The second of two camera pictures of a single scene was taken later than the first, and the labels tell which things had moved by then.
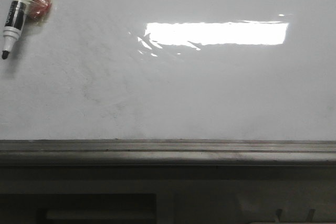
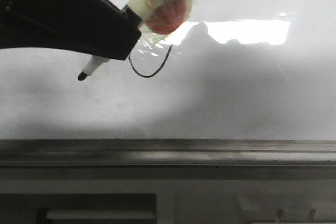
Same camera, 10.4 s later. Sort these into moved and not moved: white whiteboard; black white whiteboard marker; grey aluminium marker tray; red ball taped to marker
Moved: black white whiteboard marker; red ball taped to marker
Not moved: grey aluminium marker tray; white whiteboard
